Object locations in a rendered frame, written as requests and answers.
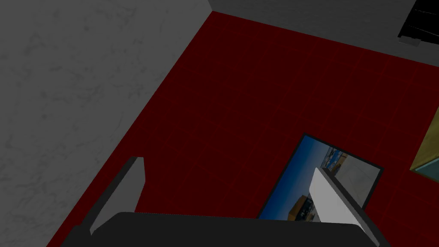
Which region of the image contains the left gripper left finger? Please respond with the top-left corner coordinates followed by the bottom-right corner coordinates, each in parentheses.
top-left (79, 156), bottom-right (146, 236)

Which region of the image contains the yellow framed wall picture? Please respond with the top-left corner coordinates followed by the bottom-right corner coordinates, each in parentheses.
top-left (409, 107), bottom-right (439, 181)

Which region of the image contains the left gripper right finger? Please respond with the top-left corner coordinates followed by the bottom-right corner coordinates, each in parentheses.
top-left (309, 167), bottom-right (391, 247)

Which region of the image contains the blue framed wall picture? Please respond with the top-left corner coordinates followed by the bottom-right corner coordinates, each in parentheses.
top-left (256, 133), bottom-right (385, 223)

